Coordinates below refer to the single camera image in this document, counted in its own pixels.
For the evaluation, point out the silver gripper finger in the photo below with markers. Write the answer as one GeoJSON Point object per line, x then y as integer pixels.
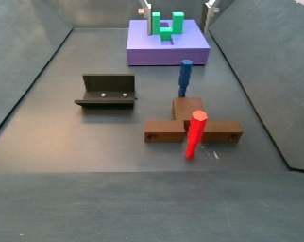
{"type": "Point", "coordinates": [210, 10]}
{"type": "Point", "coordinates": [145, 11]}

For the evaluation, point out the brown T-shaped block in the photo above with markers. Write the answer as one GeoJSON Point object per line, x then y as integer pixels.
{"type": "Point", "coordinates": [169, 131]}

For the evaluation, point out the green U-shaped block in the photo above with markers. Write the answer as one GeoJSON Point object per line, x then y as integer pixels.
{"type": "Point", "coordinates": [166, 31]}

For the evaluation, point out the purple block base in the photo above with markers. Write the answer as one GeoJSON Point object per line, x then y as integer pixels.
{"type": "Point", "coordinates": [147, 51]}

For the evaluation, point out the blue hexagonal peg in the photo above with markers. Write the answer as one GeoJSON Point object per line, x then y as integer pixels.
{"type": "Point", "coordinates": [185, 71]}

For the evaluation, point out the red hexagonal peg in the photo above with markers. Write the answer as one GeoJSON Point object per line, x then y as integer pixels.
{"type": "Point", "coordinates": [194, 132]}

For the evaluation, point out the black angle bracket fixture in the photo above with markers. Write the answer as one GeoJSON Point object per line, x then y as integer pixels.
{"type": "Point", "coordinates": [107, 90]}

